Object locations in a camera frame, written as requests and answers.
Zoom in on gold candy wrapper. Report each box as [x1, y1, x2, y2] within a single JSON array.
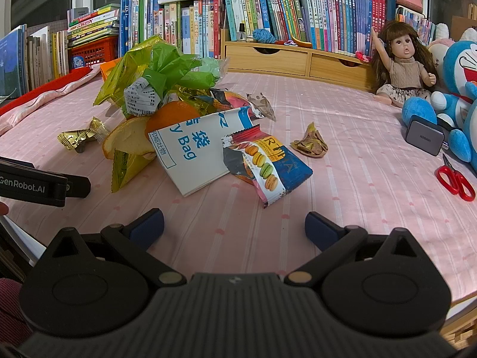
[[58, 117, 109, 153]]

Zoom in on brown wrapper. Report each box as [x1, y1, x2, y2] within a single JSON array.
[[290, 122, 328, 158]]

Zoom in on white blue paper bag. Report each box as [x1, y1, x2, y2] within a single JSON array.
[[149, 107, 253, 196]]

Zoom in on orange peel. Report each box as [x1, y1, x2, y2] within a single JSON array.
[[102, 101, 201, 159]]

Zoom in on macaron snack wrapper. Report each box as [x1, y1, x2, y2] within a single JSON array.
[[222, 125, 313, 207]]

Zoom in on green and grey snack bag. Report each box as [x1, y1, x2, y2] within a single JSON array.
[[121, 40, 223, 117]]

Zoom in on orange cardboard box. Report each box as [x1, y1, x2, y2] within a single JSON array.
[[100, 57, 121, 82]]

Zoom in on patterned small wrapper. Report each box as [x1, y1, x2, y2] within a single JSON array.
[[247, 93, 276, 122]]

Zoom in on yellow-green foil bag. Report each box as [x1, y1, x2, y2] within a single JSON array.
[[93, 36, 177, 107]]

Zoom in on leaning beige books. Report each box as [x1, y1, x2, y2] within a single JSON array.
[[25, 26, 69, 91]]

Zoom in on stack of flat books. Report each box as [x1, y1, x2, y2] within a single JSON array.
[[67, 3, 120, 49]]

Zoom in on books on wooden organizer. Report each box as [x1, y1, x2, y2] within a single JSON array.
[[225, 0, 394, 61]]

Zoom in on middle row of books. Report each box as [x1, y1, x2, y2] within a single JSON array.
[[118, 0, 226, 59]]

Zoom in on person's left hand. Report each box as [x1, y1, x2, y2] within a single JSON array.
[[0, 202, 9, 216]]

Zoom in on red folder with pink cloth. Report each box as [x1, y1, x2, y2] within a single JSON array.
[[1, 65, 100, 135]]

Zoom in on pink striped table cloth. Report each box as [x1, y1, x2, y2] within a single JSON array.
[[1, 73, 476, 299]]

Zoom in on large blue book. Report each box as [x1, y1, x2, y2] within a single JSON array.
[[0, 24, 27, 99]]

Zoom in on red scissors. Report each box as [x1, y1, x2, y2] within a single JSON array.
[[435, 154, 476, 202]]

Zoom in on red plastic crate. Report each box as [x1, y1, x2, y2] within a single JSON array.
[[69, 35, 119, 69]]

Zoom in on grey power adapter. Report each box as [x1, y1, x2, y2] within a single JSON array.
[[405, 115, 445, 156]]

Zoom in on blue Doraemon plush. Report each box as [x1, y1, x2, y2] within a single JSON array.
[[401, 41, 476, 168]]

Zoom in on brown-haired doll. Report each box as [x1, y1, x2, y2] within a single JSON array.
[[371, 20, 437, 107]]

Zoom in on wooden drawer organizer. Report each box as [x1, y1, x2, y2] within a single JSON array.
[[221, 29, 374, 92]]

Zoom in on blue yarn ball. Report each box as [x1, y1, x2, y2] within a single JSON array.
[[252, 28, 276, 44]]

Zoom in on pink rabbit plush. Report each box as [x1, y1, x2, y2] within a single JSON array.
[[428, 24, 454, 78]]

